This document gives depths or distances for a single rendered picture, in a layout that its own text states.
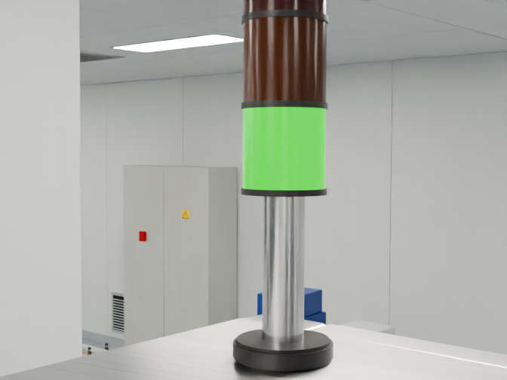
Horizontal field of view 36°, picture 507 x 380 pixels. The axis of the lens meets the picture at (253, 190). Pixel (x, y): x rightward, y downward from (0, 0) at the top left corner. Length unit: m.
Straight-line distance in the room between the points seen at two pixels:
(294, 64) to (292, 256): 0.11
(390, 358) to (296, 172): 0.13
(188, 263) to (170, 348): 7.01
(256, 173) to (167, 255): 7.28
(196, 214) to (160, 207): 0.50
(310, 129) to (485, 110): 5.78
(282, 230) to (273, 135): 0.06
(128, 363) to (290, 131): 0.16
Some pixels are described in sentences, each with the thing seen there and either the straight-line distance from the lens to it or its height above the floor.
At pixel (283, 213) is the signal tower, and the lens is 0.45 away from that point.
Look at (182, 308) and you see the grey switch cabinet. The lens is 7.65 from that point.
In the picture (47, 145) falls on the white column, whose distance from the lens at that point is 2.07.
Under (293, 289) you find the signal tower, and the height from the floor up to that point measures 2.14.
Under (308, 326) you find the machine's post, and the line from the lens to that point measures 0.57.
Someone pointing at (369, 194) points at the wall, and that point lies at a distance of 6.70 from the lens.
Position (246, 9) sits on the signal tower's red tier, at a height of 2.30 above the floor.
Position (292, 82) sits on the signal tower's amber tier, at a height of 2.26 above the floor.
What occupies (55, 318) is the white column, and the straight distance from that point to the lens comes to 2.12.
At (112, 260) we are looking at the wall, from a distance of 9.03.
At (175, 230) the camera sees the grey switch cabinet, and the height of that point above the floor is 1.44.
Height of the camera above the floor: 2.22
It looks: 3 degrees down
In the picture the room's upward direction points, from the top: straight up
